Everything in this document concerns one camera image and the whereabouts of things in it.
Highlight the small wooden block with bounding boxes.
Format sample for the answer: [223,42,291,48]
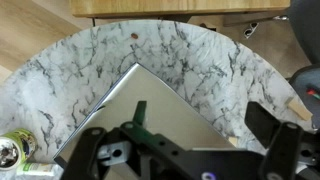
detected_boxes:
[288,99,313,121]

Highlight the dark grey office chair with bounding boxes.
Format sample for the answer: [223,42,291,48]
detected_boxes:
[287,0,320,129]

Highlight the green tin can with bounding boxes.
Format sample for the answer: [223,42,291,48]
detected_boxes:
[0,128,38,171]

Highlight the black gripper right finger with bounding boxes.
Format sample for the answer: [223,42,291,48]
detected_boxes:
[245,102,303,180]

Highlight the small brown wooden piece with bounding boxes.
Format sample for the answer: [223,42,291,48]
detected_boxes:
[228,137,238,147]

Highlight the white tube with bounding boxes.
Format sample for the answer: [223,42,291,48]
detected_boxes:
[16,163,57,176]

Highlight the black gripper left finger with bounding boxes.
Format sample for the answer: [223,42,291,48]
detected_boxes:
[61,127,107,180]

